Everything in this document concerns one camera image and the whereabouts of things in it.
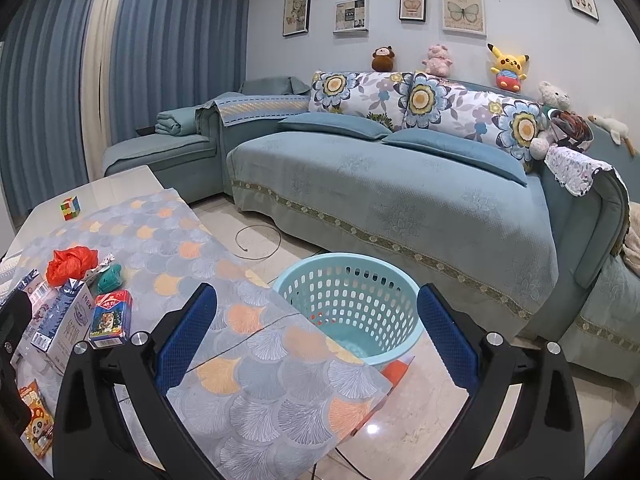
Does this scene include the white bear plush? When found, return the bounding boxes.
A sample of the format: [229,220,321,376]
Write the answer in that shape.
[529,80,570,160]

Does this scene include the teal wrapper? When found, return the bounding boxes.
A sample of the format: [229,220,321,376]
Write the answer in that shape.
[96,263,124,295]

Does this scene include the white lace armrest cover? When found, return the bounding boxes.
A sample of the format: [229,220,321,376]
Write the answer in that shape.
[544,145,614,197]

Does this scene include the pikachu plush toy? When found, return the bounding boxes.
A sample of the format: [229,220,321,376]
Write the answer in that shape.
[487,44,529,93]

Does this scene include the striped armrest cover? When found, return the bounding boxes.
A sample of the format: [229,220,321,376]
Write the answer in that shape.
[213,93,309,127]

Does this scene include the rubiks cube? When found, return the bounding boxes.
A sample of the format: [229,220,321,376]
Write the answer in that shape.
[60,196,81,221]

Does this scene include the blue white milk carton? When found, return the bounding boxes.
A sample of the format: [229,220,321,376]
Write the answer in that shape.
[27,278,94,375]

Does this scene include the left blue flat pillow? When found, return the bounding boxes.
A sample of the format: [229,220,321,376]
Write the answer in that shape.
[278,113,392,141]

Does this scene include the red plastic bag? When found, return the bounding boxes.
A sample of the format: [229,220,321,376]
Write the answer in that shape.
[46,246,99,287]

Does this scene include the black cable on floor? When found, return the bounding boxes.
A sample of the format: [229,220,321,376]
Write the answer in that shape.
[233,222,284,261]

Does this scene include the butterfly picture frame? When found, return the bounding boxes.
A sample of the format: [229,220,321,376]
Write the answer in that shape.
[442,0,487,37]

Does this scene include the small right picture frame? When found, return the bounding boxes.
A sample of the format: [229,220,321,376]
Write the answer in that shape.
[570,0,600,22]

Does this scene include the pink pig plush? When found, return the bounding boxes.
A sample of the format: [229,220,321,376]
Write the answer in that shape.
[422,44,452,78]

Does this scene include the patterned scale tablecloth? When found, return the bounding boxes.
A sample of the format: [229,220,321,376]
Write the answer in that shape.
[15,190,390,479]

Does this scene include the orange snack packet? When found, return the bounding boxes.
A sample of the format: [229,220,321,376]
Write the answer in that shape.
[20,380,54,460]

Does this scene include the brown monkey plush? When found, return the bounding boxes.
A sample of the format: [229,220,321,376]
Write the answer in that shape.
[371,46,395,73]

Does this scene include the floral cushion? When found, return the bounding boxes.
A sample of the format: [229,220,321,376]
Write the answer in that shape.
[394,72,544,172]
[308,70,413,132]

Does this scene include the silver foil wrapper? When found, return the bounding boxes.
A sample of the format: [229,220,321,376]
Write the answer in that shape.
[82,254,115,285]

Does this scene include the blue flat pillow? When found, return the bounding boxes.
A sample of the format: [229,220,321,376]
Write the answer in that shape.
[383,128,527,186]
[278,113,392,141]

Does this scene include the folded teal blanket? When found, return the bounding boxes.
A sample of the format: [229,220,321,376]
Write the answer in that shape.
[154,106,198,136]

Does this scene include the left floral cushion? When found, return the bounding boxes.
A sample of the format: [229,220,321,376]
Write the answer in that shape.
[308,70,413,132]

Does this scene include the light blue laundry basket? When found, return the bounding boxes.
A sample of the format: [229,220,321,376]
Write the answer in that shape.
[273,252,423,370]

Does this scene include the white duck plush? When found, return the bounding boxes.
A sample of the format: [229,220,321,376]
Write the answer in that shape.
[588,115,638,157]

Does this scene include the blue curtains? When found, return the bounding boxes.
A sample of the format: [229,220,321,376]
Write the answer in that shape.
[1,0,250,217]

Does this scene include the right floral cushion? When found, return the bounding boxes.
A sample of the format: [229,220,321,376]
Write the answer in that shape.
[394,72,544,172]

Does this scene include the teal sectional sofa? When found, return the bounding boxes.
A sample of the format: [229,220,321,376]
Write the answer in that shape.
[102,75,640,418]

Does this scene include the right blue flat pillow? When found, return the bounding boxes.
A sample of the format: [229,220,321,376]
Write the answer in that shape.
[383,128,527,186]

